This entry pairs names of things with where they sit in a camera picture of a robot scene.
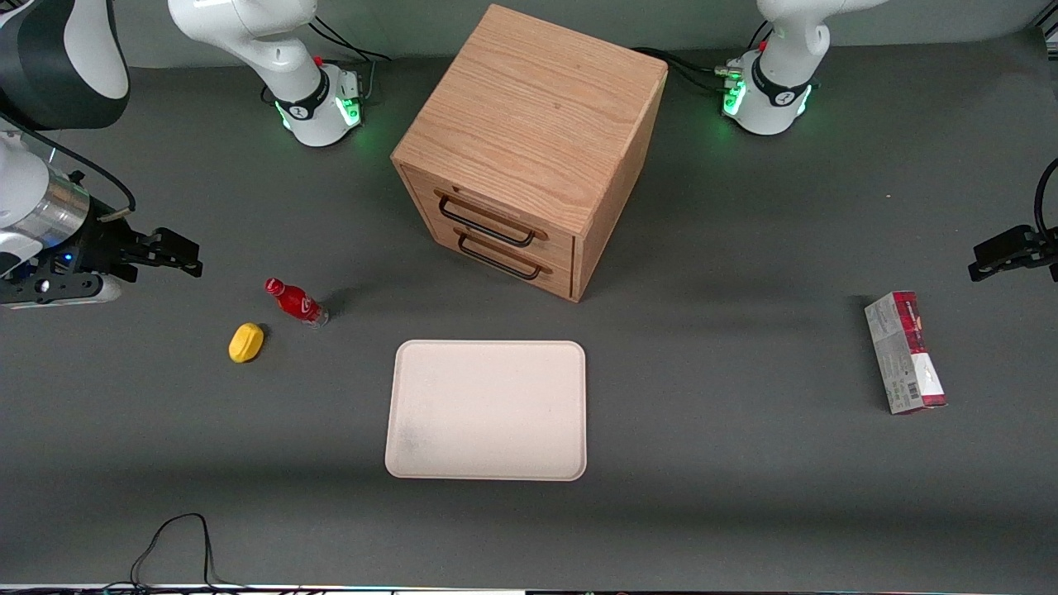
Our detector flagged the black right arm base cables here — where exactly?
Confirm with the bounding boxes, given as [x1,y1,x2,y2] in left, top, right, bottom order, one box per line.
[307,15,391,107]

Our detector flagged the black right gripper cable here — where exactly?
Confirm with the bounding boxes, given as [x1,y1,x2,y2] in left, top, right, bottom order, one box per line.
[0,116,137,222]

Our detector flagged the black drawer handle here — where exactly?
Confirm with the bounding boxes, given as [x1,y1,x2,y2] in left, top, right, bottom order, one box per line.
[456,230,553,281]
[436,192,549,249]

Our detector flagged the red grey cardboard box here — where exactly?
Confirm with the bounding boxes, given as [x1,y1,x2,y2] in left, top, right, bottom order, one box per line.
[864,291,948,416]

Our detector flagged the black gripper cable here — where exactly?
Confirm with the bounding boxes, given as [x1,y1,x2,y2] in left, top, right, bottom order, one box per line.
[1035,157,1058,242]
[0,116,137,222]

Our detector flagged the wooden drawer cabinet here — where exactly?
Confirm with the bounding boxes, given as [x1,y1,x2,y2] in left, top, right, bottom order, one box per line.
[391,4,669,303]

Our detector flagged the beige plastic tray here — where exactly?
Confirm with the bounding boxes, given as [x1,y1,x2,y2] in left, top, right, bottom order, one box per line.
[384,340,588,482]

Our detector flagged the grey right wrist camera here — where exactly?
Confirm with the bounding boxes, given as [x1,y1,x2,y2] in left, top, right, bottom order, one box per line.
[0,275,123,310]

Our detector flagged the yellow toy lemon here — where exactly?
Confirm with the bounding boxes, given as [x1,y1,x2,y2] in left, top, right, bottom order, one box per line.
[228,322,265,364]

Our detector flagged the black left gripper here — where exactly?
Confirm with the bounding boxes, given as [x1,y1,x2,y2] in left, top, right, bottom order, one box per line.
[968,225,1058,283]

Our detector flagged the black arm base cables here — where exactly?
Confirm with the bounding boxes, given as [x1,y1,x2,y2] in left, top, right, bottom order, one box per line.
[307,15,391,107]
[631,21,774,93]

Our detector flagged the red coke bottle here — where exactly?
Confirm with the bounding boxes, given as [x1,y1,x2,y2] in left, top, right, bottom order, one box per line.
[264,278,330,330]

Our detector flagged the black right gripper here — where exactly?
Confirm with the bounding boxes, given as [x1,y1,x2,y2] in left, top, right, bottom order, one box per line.
[0,217,204,303]

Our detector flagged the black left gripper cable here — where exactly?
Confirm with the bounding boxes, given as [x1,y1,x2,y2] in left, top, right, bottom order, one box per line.
[1035,157,1058,242]

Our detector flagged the black looped cable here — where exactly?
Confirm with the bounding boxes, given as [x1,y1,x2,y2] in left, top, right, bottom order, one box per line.
[0,512,257,595]

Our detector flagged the black left arm base cables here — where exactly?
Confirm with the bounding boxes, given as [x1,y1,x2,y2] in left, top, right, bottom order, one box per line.
[631,21,774,93]

